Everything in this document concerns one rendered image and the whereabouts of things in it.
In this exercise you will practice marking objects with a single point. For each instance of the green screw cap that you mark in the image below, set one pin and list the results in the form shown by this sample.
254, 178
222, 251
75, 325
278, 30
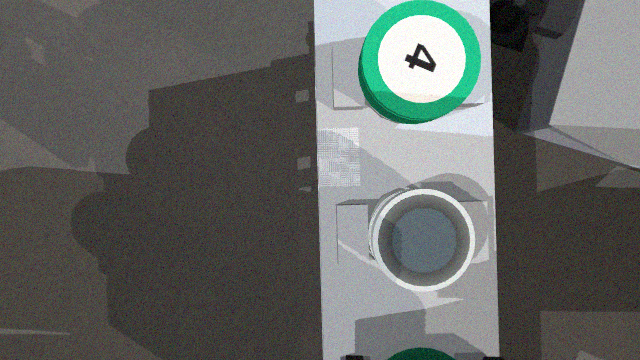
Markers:
421, 353
419, 61

